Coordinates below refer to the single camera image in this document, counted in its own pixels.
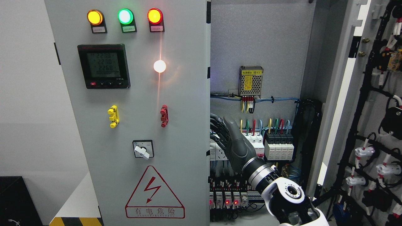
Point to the grey cabinet door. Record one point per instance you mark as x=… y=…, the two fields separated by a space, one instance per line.
x=353 y=106
x=180 y=148

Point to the white glowing indicator lamp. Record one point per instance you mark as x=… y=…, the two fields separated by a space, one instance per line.
x=159 y=66

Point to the metal mesh power supply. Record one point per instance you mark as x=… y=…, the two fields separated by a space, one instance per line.
x=250 y=80

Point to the black box at left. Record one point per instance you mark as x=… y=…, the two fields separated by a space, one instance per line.
x=16 y=205

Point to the red electric hazard warning sticker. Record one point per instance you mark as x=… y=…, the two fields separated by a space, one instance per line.
x=153 y=198

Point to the black digital power meter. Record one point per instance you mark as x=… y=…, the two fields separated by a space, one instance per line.
x=104 y=66

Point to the white rotary selector switch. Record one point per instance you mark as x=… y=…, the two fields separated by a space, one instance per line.
x=143 y=149

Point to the yellow terminal connector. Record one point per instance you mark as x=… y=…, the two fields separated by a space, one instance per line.
x=113 y=116

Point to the yellow indicator lamp left door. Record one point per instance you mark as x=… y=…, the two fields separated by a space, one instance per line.
x=97 y=21

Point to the red terminal connector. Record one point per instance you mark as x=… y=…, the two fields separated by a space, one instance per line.
x=164 y=116

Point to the white socket breaker row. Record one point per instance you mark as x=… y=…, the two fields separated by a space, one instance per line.
x=217 y=154

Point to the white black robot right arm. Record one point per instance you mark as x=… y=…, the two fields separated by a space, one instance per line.
x=283 y=197

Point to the black white surge protector block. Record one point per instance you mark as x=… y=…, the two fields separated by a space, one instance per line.
x=278 y=147

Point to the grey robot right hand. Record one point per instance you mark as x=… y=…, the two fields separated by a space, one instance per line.
x=237 y=148

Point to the grey cabinet body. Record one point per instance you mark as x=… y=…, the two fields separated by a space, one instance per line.
x=302 y=46

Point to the red indicator lamp left door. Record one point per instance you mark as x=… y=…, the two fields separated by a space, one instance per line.
x=156 y=20

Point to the green indicator lamp left door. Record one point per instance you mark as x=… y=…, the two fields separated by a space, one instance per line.
x=127 y=20

